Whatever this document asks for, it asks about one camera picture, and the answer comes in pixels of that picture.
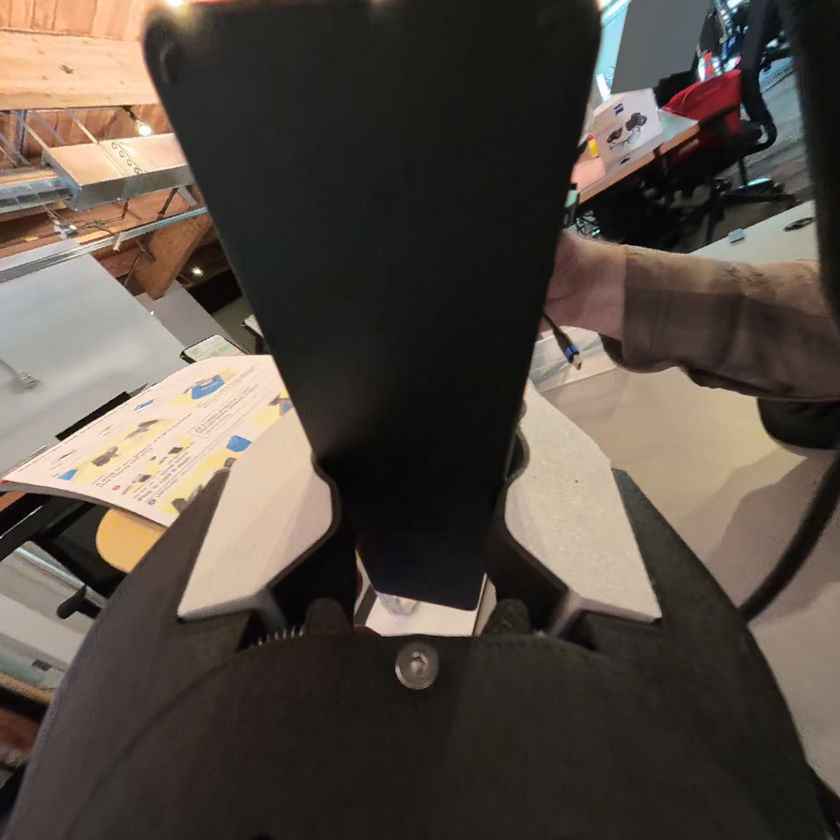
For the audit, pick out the person's right hand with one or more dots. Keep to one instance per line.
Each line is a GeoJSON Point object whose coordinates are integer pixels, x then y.
{"type": "Point", "coordinates": [584, 282]}

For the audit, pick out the person's right forearm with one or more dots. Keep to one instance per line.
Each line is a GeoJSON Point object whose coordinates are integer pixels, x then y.
{"type": "Point", "coordinates": [722, 315]}

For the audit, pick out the red jacket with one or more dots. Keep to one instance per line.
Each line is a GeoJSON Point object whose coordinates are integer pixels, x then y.
{"type": "Point", "coordinates": [705, 98]}

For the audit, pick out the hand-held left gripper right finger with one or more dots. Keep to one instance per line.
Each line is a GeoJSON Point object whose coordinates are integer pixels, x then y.
{"type": "Point", "coordinates": [571, 512]}

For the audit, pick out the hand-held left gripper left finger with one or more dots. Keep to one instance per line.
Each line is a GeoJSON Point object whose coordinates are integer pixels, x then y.
{"type": "Point", "coordinates": [262, 525]}

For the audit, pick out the white cardboard box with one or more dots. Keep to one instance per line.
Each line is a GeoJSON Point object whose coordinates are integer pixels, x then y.
{"type": "Point", "coordinates": [627, 131]}

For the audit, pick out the whiteboard with green writing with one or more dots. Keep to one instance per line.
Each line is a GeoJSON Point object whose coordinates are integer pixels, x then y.
{"type": "Point", "coordinates": [213, 348]}

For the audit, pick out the rectangular metal duct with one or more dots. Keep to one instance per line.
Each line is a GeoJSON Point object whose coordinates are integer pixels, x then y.
{"type": "Point", "coordinates": [118, 167]}

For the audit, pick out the black usb hub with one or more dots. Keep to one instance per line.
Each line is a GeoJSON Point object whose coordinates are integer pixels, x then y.
{"type": "Point", "coordinates": [380, 229]}

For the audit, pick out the black office chair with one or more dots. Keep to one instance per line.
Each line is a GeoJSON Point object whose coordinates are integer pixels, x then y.
{"type": "Point", "coordinates": [754, 98]}

